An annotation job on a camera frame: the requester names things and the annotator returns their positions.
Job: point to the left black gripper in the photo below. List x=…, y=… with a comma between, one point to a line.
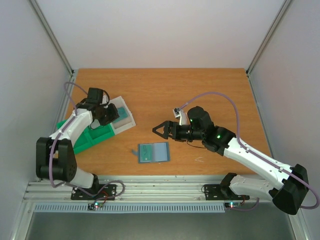
x=114, y=116

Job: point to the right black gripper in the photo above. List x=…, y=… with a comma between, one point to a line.
x=170, y=130

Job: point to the teal leather card holder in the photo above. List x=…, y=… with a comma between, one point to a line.
x=161, y=152

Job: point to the teal vip card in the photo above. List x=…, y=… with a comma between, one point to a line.
x=145, y=153
x=122, y=112

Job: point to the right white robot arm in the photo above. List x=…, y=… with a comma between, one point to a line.
x=280, y=183

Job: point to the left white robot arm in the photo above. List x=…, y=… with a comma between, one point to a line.
x=55, y=156

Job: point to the white plastic bin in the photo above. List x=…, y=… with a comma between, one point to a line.
x=126, y=120

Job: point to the green two-compartment bin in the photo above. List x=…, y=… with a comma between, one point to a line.
x=91, y=137

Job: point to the right small circuit board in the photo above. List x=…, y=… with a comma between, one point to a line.
x=232, y=205

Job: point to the small circuit board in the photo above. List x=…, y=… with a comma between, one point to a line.
x=232, y=205
x=96, y=205

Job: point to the left small circuit board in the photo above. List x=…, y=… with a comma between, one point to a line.
x=96, y=205

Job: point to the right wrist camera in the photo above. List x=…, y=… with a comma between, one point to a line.
x=181, y=116

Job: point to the aluminium front rail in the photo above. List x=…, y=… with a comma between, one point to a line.
x=138, y=189

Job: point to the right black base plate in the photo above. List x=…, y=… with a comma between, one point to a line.
x=213, y=192

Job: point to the right aluminium side rail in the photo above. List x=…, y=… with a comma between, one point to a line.
x=260, y=114

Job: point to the left aluminium frame post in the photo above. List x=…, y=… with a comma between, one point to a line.
x=47, y=28

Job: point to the aluminium frame post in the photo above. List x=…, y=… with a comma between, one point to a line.
x=47, y=28
x=269, y=34

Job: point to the grey slotted cable duct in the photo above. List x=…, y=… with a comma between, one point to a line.
x=130, y=208

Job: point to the right aluminium frame post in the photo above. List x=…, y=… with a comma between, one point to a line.
x=269, y=34

